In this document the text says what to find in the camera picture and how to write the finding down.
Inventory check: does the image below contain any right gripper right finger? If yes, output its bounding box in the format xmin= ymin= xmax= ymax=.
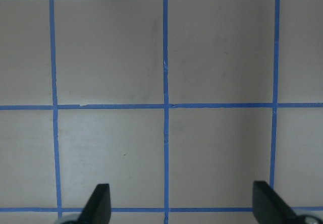
xmin=252 ymin=181 xmax=299 ymax=224

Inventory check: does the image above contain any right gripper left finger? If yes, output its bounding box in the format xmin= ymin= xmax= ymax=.
xmin=77 ymin=184 xmax=112 ymax=224

